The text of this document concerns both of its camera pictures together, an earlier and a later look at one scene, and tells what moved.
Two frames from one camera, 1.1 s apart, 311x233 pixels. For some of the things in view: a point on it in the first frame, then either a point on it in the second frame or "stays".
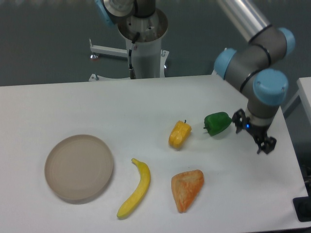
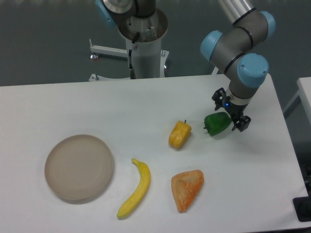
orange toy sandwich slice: (185, 186) stays
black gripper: (259, 132) → (234, 111)
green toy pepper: (215, 123) stays
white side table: (304, 88) stays
